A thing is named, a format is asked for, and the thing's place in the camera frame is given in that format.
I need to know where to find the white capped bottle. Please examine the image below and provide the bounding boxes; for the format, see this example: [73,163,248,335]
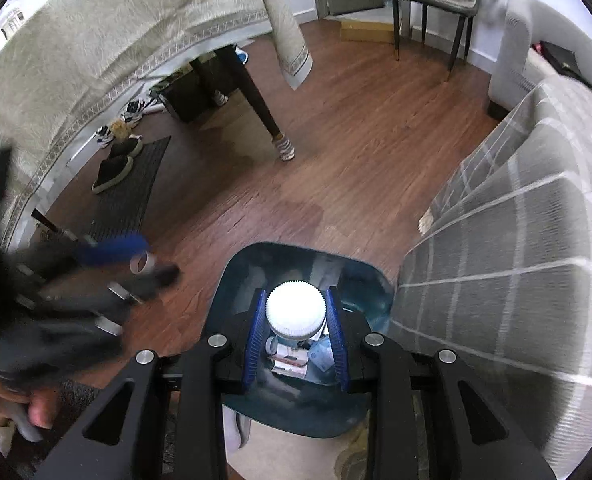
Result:
[265,281,327,356]

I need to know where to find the clear tape roll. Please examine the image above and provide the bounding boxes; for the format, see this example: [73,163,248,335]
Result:
[130,252,157,276]

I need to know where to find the white armchair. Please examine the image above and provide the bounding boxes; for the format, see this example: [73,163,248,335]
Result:
[488,0,592,121]

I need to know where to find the red and white packet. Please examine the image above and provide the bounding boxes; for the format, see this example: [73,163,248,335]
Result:
[271,350,309,378]

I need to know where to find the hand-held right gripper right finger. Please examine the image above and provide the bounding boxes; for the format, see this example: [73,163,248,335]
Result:
[326,285,559,480]

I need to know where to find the beige tablecloth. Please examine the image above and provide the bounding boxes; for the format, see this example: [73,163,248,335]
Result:
[0,0,313,261]

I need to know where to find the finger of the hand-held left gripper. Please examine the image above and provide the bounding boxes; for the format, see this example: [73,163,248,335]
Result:
[111,263,181,306]
[51,232,149,266]

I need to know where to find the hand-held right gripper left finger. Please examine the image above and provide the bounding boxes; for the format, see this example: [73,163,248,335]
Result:
[33,287,269,480]

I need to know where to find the person's left hand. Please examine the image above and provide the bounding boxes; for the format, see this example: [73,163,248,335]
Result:
[0,377,59,428]

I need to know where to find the white ornament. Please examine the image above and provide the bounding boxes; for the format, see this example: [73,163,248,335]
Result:
[0,2,27,38]

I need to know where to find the person's left forearm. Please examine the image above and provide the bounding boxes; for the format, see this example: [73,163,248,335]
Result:
[0,412,19,456]

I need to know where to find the dark wooden table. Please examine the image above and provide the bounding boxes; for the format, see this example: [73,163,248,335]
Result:
[191,45,297,162]

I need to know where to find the black bag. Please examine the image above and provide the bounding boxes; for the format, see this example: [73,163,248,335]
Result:
[538,41,592,91]

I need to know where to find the blue trash bin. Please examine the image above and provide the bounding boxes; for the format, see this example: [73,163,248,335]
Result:
[203,242,397,438]

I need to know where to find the black storage box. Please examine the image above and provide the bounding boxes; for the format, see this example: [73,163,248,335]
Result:
[158,67,217,123]

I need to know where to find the dark floor mat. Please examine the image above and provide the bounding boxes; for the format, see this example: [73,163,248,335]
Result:
[83,136,171,241]

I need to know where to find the flat cardboard box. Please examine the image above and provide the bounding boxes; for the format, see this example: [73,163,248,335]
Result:
[340,20,397,43]

